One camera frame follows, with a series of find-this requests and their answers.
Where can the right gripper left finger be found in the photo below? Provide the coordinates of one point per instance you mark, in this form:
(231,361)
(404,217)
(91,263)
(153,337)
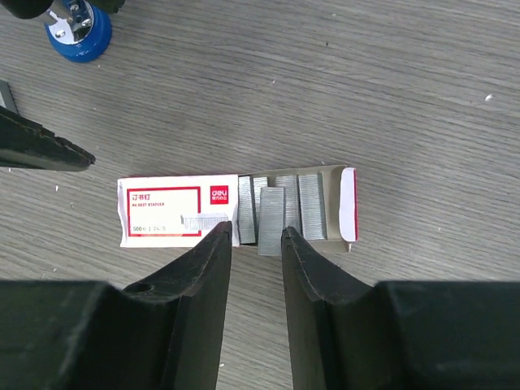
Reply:
(162,332)

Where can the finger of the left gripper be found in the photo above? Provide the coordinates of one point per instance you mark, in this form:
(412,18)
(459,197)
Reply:
(28,145)

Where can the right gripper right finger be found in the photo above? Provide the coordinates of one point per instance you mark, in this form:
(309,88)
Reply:
(396,334)

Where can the blue black stapler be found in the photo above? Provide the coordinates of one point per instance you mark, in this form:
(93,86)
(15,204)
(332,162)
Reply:
(78,30)

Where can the staple strip upper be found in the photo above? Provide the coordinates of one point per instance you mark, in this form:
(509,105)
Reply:
(6,99)

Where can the red white staple box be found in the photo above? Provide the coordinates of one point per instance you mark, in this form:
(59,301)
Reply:
(178,211)

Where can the staple strip on box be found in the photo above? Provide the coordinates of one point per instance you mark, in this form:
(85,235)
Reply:
(271,220)

